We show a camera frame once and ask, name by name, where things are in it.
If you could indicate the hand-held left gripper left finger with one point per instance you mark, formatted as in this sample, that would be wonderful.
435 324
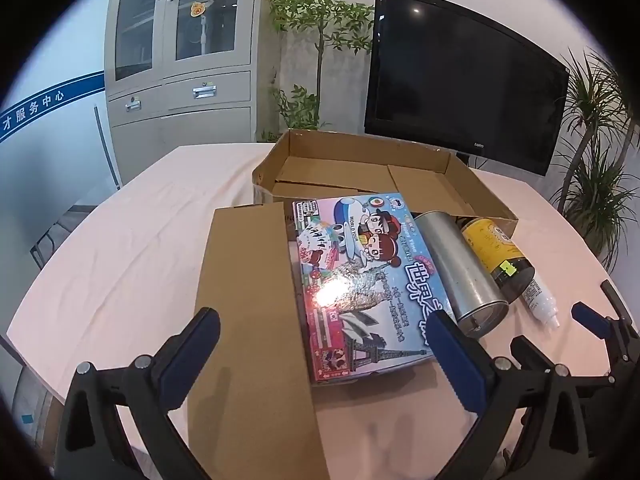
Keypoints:
190 355

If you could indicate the pink tablecloth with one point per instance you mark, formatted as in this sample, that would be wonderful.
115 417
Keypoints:
125 260

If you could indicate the dark chair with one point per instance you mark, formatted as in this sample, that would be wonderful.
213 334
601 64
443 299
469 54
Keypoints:
47 247

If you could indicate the spiky palm-like potted plant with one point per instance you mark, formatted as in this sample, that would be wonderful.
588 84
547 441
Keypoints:
595 180

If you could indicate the dark bottle with yellow label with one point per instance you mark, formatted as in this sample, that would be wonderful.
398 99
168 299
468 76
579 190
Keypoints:
487 245

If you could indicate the brown cardboard box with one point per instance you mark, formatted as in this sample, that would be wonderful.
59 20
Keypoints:
240 310

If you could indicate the silver metal can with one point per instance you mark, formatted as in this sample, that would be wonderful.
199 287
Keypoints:
460 270

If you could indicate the black flat screen monitor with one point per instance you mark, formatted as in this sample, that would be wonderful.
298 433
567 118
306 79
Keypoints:
460 70

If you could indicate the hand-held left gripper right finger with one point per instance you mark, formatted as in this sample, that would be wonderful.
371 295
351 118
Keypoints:
460 365

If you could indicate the orange cabinet sticker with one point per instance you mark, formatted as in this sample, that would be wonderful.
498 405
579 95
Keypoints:
198 8

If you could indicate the grey metal cabinet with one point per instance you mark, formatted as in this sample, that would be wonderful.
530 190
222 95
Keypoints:
200 105

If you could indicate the leafy green potted plant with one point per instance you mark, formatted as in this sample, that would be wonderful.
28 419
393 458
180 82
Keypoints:
320 25

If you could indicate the white squeeze bottle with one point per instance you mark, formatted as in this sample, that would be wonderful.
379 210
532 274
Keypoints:
537 301

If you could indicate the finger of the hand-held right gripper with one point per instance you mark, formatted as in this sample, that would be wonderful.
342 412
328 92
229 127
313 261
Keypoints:
531 354
589 317

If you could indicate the colourful cartoon game box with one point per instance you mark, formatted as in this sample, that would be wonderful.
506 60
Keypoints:
350 270

